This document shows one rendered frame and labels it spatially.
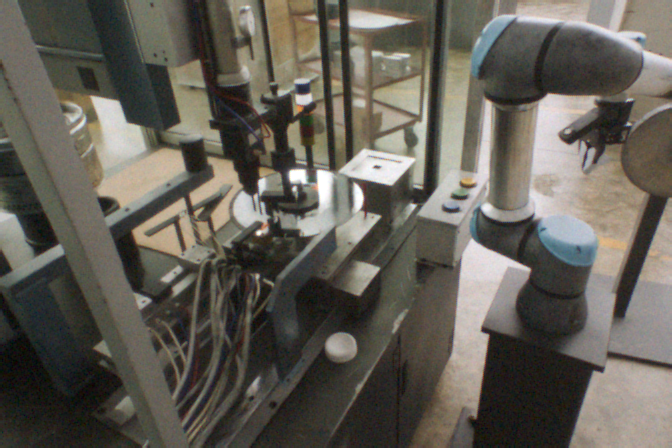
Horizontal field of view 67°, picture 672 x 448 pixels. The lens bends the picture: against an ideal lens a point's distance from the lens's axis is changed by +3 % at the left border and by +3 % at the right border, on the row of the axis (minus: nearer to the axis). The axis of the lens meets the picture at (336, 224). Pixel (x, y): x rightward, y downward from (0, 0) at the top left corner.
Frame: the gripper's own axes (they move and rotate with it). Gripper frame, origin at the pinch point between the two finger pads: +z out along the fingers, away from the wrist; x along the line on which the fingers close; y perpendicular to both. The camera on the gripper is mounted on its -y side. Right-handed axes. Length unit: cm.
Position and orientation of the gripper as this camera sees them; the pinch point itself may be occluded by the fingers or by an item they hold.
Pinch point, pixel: (583, 170)
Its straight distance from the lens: 154.2
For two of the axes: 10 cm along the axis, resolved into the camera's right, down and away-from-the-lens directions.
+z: 0.5, 8.3, 5.5
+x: -1.6, -5.4, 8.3
